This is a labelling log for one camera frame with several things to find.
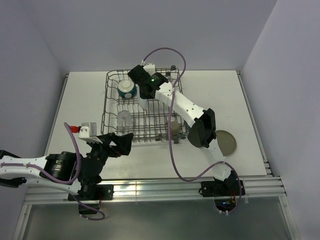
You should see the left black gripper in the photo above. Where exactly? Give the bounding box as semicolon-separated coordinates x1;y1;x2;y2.
88;132;134;162

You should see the light blue scalloped plate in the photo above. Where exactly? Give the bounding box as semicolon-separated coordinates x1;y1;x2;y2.
137;96;148;109

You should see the teal white-dotted bowl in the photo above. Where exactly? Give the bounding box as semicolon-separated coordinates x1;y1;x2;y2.
117;80;137;99

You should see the clear drinking glass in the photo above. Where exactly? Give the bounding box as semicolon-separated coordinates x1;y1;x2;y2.
117;110;133;132

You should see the grey ceramic mug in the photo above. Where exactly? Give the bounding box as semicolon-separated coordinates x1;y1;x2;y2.
168;121;181;136

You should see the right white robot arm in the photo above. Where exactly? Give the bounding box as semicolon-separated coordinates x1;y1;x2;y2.
127;65;244;197

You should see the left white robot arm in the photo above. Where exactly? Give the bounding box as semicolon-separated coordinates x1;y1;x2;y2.
0;130;134;200

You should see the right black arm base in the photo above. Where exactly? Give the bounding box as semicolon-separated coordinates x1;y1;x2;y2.
198;180;246;197

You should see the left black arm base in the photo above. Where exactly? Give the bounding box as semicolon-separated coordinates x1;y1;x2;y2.
67;184;114;220

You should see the beige ceramic saucer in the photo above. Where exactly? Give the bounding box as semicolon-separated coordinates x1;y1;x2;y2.
215;130;237;157

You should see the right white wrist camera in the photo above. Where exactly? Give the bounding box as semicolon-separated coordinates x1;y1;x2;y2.
141;60;156;76

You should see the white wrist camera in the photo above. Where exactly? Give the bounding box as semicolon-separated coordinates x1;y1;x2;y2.
141;60;156;76
70;122;103;144

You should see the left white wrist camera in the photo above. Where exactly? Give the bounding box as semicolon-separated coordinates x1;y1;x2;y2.
70;122;103;144

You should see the grey wire dish rack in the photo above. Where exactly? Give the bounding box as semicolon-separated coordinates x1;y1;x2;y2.
100;65;189;145

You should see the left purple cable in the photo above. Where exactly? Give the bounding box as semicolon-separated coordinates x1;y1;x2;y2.
0;122;106;222

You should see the aluminium front rail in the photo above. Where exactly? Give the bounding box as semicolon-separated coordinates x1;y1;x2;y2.
23;175;287;205

